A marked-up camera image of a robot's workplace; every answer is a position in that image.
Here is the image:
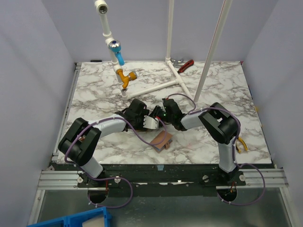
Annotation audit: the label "pink leather card holder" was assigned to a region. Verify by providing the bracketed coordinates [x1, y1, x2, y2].
[151, 131, 172, 153]

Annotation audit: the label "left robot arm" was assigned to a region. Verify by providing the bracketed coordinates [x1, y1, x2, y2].
[58, 99, 150, 187]

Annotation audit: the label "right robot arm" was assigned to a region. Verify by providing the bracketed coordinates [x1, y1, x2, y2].
[149, 98, 241, 185]

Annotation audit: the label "orange valve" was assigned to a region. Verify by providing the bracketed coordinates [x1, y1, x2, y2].
[116, 69, 137, 90]

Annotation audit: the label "metal clamp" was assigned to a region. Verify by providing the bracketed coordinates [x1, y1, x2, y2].
[170, 59, 184, 65]

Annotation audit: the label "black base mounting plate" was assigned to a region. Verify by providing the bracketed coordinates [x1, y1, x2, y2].
[78, 164, 246, 197]

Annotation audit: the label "blue valve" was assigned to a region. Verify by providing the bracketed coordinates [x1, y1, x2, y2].
[108, 40, 125, 66]

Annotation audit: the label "blue plastic bin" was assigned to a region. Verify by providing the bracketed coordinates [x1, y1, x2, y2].
[28, 208, 112, 227]

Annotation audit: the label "yellow handled pliers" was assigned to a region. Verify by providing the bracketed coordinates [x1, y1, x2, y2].
[236, 137, 248, 154]

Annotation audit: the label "white PVC pipe frame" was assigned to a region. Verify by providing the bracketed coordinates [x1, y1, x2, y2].
[94, 0, 232, 104]

